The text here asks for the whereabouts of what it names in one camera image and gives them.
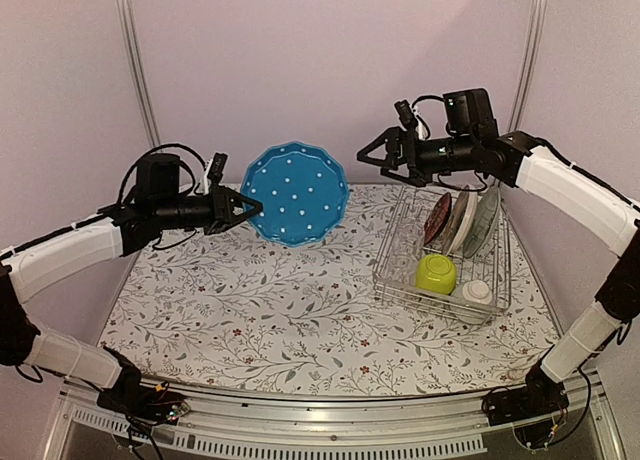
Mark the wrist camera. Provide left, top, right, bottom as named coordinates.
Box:
left=442, top=88, right=494, bottom=134
left=134, top=153, right=181, bottom=203

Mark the pale green flower plate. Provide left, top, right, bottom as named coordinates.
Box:
left=462, top=187, right=501, bottom=259

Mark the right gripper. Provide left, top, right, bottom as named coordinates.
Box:
left=358, top=126, right=478, bottom=187

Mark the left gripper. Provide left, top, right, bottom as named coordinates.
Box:
left=155, top=182, right=262, bottom=234

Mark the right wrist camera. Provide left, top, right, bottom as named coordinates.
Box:
left=442, top=88, right=494, bottom=134

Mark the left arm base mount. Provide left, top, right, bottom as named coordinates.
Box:
left=97, top=347, right=190, bottom=425

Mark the floral tablecloth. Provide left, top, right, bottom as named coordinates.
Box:
left=100, top=185, right=558, bottom=396

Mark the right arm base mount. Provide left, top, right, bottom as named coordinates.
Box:
left=481, top=366, right=569, bottom=450

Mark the lime green bowl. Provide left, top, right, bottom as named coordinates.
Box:
left=415, top=254, right=457, bottom=295

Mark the wire dish rack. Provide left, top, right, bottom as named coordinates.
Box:
left=373, top=185, right=512, bottom=325

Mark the front aluminium rail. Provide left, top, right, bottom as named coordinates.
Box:
left=43, top=370, right=629, bottom=459

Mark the white small bowl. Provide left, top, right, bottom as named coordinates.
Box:
left=451, top=280, right=495, bottom=315

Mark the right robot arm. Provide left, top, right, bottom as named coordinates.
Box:
left=356, top=125, right=639, bottom=416

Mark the blue polka dot plate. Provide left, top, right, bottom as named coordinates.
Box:
left=241, top=142, right=350, bottom=247

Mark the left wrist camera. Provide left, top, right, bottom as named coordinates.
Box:
left=134, top=153, right=181, bottom=203

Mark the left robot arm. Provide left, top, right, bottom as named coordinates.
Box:
left=1, top=186, right=263, bottom=414

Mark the white cream plate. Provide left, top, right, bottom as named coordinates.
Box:
left=442, top=191, right=479, bottom=255

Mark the dark red patterned plate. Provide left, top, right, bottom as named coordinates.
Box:
left=423, top=193, right=453, bottom=246

